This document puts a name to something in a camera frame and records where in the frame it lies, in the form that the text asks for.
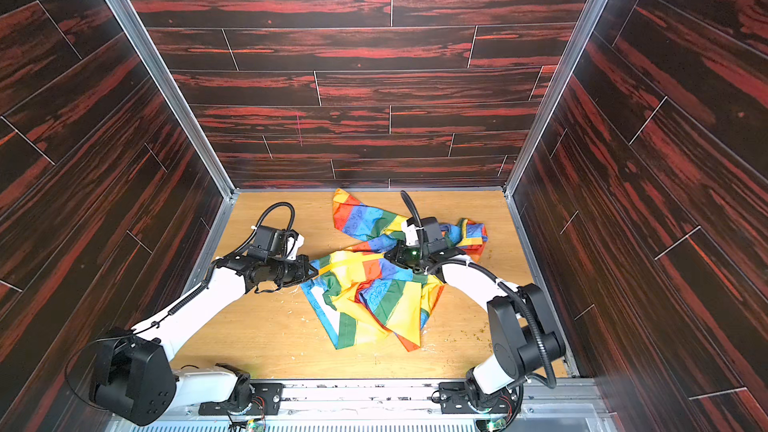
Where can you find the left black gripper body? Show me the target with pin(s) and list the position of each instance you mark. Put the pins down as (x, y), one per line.
(294, 270)

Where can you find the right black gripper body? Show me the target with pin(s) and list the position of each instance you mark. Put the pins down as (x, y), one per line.
(398, 255)

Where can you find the rainbow striped hooded jacket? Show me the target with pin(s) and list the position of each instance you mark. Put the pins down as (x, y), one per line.
(359, 296)

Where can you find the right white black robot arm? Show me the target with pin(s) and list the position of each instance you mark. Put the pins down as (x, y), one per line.
(525, 337)

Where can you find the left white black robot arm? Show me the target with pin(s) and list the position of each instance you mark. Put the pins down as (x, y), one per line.
(132, 376)

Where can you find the aluminium front rail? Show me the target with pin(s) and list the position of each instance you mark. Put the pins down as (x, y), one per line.
(400, 405)

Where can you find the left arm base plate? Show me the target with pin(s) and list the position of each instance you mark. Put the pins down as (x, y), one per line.
(256, 399)

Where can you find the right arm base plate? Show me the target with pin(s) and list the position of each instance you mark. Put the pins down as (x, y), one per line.
(461, 397)

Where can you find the left aluminium corner post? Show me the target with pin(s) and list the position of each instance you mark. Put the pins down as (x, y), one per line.
(140, 39)

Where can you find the aluminium corner post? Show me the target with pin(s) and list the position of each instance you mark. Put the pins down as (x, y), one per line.
(583, 30)
(140, 39)

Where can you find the right aluminium corner post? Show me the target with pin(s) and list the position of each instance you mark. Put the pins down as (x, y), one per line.
(583, 30)

